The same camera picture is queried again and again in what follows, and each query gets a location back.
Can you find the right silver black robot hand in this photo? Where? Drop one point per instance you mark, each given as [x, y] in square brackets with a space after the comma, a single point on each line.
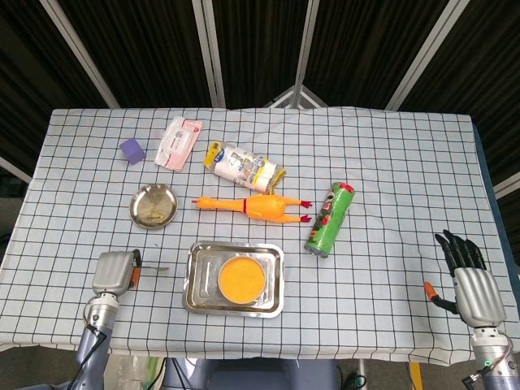
[479, 296]

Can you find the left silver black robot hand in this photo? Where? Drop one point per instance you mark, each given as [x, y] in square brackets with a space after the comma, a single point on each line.
[111, 272]

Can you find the small metal spoon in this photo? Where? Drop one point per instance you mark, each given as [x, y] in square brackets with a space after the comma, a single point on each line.
[156, 268]

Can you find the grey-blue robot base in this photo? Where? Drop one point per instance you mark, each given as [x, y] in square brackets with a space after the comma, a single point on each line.
[252, 375]

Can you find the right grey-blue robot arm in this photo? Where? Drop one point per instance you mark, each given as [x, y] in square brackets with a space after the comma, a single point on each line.
[493, 361]

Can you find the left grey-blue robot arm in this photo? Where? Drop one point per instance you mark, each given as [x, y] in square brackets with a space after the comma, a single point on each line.
[91, 349]

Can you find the orange bowl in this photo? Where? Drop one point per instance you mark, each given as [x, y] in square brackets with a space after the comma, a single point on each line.
[241, 279]

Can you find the round steel plate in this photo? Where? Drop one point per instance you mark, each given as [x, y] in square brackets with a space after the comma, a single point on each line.
[153, 206]

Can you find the rectangular steel tray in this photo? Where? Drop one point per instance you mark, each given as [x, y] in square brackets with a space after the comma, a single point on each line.
[199, 292]

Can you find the yellow floor object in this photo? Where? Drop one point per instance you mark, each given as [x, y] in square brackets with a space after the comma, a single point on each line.
[415, 375]

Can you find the clear plastic box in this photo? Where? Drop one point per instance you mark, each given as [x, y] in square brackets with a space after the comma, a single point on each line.
[126, 373]

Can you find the purple cube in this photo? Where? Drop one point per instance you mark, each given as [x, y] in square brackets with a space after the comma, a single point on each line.
[132, 152]

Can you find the pink white wet wipes pack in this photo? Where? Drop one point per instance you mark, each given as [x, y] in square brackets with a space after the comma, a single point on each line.
[176, 142]

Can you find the checkered light blue tablecloth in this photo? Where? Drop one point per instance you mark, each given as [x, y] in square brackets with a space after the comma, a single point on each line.
[386, 162]

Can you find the orange rubber chicken toy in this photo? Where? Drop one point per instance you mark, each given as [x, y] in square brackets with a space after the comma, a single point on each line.
[264, 207]

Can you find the green chips can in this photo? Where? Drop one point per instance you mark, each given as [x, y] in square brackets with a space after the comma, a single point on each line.
[331, 219]

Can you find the white snack bag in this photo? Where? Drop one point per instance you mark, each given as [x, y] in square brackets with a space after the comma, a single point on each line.
[243, 164]

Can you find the dark folding screen partition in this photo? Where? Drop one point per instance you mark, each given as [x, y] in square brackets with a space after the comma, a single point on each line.
[142, 40]

